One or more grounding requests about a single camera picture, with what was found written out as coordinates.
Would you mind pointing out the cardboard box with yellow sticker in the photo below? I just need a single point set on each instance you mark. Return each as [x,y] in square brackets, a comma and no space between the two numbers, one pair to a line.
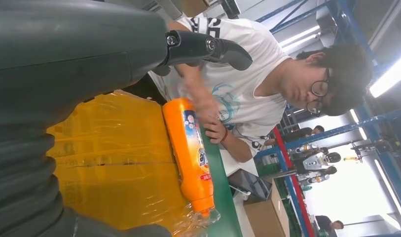
[265,216]

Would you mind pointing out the ceiling light strip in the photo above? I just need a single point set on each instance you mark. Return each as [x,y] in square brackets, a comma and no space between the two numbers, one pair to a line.
[389,75]

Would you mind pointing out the black round eyeglasses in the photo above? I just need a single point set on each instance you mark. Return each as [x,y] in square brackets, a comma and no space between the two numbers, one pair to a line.
[318,90]

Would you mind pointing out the black tablet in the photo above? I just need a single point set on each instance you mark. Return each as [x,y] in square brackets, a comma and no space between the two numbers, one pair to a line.
[249,183]

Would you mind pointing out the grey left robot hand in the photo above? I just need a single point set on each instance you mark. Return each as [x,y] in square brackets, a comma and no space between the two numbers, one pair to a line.
[72,55]

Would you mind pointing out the red metal post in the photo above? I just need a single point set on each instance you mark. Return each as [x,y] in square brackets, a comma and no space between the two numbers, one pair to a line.
[293,183]

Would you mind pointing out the orange detergent bottle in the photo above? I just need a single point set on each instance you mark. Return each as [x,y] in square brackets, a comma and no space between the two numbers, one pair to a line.
[187,147]

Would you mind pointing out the plain cardboard box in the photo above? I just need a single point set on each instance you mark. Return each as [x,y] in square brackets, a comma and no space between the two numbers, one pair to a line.
[195,6]

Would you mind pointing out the person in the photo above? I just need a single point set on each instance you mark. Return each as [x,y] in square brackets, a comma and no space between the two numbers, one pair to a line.
[252,65]
[327,225]
[301,134]

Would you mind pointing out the yellow plastic-wrapped cardboard sheet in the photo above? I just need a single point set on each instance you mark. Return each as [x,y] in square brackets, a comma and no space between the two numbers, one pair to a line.
[115,147]

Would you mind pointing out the white table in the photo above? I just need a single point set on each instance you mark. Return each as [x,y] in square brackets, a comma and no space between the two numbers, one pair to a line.
[233,163]

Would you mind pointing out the white humanoid robot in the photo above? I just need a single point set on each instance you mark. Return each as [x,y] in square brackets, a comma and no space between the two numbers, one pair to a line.
[313,163]

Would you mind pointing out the blue metal shelf rack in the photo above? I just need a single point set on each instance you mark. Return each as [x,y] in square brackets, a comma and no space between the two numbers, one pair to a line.
[389,157]

